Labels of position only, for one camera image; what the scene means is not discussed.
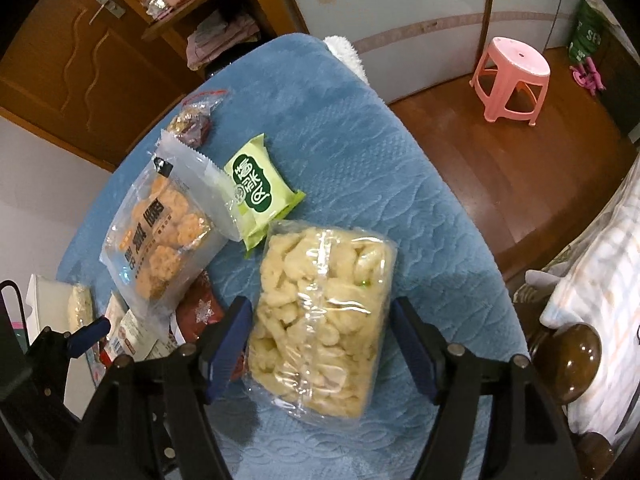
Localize yellow rice cake block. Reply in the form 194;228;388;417
67;284;94;333

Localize dark red snowflake packet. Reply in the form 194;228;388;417
169;271;246;390

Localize round cookies clear pack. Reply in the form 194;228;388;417
100;130;240;324

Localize yellow puffed snack pack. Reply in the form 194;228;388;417
244;220;397;424

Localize green pineapple cake packet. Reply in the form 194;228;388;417
224;133;306;252

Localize clear zip bag nuts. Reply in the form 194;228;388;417
165;90;229;148

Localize white label snack packet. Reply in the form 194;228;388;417
99;292;177;367

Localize white plastic organizer bin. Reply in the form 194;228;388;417
25;274;96;418

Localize brown bedpost knob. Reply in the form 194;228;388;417
535;323;602;405

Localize checked bed cover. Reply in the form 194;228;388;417
540;162;639;451

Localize brown wooden door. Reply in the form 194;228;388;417
1;0;202;170

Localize blue table cloth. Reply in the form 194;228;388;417
55;31;528;480

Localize folded pink cloths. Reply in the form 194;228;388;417
186;11;259;72

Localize pink plastic stool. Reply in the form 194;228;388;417
470;37;551;126

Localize green bag by wall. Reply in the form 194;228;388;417
567;0;608;64

